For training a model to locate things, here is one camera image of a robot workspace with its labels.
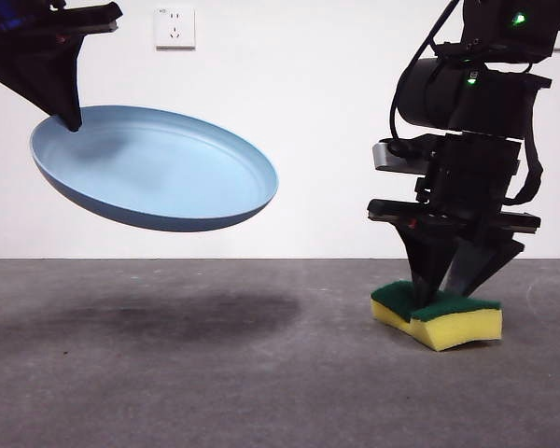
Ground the light blue round plate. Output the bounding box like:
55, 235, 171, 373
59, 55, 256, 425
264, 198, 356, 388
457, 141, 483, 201
29, 105, 280, 233

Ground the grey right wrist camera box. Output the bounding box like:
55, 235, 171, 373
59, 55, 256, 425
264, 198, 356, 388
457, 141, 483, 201
371, 138, 433, 173

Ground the thick sleeved right arm cable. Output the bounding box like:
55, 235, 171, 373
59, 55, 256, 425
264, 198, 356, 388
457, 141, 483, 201
504, 133, 545, 207

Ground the thin black right camera cable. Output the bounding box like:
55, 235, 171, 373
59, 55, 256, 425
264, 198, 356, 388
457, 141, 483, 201
389, 0, 463, 158

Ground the yellow sponge with green scourer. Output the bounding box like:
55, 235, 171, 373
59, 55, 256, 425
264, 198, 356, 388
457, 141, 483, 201
371, 279, 503, 352

